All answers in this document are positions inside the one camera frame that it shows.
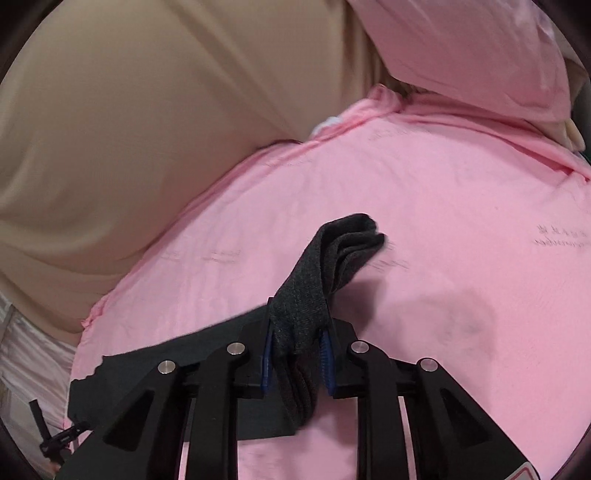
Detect beige quilt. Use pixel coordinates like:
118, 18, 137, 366
1, 1, 387, 345

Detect dark grey pants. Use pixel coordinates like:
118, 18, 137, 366
67, 213, 386, 440

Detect pink pillow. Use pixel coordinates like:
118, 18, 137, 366
351, 0, 571, 122

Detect white label tag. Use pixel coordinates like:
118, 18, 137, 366
310, 116, 342, 138

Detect pink bed sheet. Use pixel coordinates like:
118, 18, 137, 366
68, 88, 590, 479

